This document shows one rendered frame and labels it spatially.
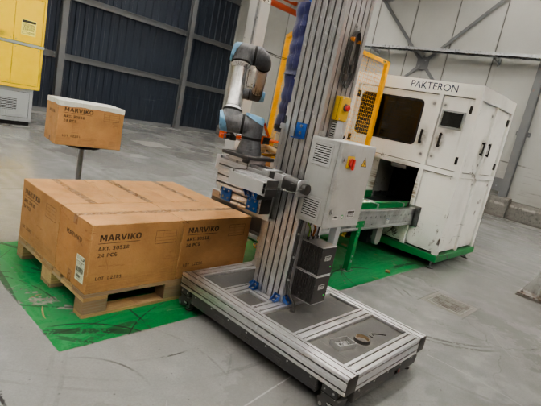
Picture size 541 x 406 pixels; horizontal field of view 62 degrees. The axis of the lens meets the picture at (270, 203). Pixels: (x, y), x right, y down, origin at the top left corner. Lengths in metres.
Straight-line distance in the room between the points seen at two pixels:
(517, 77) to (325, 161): 9.63
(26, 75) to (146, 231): 7.74
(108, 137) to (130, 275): 2.15
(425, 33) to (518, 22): 2.14
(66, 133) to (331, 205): 2.85
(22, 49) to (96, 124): 5.70
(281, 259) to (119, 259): 0.93
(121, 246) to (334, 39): 1.63
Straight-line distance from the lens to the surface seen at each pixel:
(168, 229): 2.80
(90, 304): 2.74
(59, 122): 4.51
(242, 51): 2.75
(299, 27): 3.58
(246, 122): 2.60
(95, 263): 2.63
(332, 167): 2.38
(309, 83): 2.59
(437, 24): 12.77
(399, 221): 4.93
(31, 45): 10.20
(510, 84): 11.80
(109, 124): 4.64
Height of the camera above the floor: 1.32
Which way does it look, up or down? 12 degrees down
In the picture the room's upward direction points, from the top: 12 degrees clockwise
